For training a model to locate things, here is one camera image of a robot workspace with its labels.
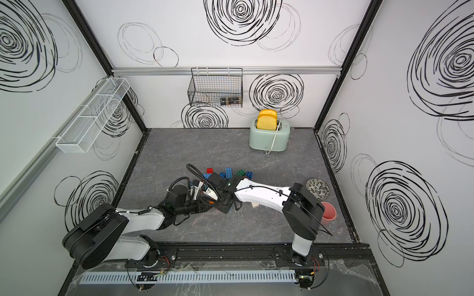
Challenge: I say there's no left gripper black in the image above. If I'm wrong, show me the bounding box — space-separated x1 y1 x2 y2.
175 196 216 217

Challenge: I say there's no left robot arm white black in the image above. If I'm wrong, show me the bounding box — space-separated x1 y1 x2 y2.
62 185 218 270

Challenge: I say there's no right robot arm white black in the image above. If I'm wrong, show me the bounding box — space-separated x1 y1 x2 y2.
204 173 329 260

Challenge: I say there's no mint green toaster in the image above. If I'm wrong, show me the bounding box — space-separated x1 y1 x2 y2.
249 120 291 152

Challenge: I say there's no yellow toast slice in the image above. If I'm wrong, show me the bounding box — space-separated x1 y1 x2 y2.
256 109 278 130

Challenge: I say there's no patterned ceramic bowl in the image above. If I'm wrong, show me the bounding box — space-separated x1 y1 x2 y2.
306 178 330 201

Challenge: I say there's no pink plastic cup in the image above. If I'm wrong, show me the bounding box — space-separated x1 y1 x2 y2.
321 202 337 226

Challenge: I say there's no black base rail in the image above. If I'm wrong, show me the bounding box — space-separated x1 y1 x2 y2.
126 242 376 270

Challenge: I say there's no white cable duct strip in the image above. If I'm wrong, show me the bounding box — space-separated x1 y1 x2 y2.
79 270 297 285

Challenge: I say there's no black wire wall basket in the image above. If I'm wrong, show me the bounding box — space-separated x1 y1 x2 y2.
187 74 244 108

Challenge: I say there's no white wire wall shelf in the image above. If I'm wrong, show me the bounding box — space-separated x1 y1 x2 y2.
56 77 131 154

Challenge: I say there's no grey wall rail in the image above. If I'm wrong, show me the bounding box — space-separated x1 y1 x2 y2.
112 65 342 76

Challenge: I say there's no black corner frame post left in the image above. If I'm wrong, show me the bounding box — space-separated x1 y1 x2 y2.
62 0 148 134

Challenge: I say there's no black corner frame post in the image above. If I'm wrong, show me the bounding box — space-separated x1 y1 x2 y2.
62 0 148 134
314 0 383 133

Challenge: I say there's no black corner frame post right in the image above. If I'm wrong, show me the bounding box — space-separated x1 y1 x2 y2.
314 0 383 133

